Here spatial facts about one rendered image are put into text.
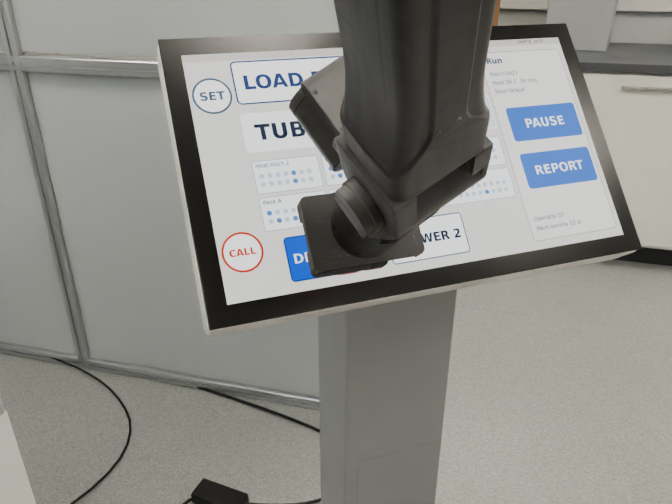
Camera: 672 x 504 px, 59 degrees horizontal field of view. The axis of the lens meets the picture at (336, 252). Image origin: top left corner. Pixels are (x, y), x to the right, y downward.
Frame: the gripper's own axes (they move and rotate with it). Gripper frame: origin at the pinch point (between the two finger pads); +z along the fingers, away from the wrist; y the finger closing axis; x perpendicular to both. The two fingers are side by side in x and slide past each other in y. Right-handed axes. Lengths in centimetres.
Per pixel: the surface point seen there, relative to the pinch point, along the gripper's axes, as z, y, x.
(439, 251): 1.4, -11.9, 1.4
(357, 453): 30.4, -6.3, 23.3
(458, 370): 135, -77, 20
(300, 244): 1.3, 3.1, -1.6
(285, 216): 1.4, 4.0, -4.7
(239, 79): 1.5, 5.9, -20.4
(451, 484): 102, -50, 47
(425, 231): 1.4, -10.9, -1.0
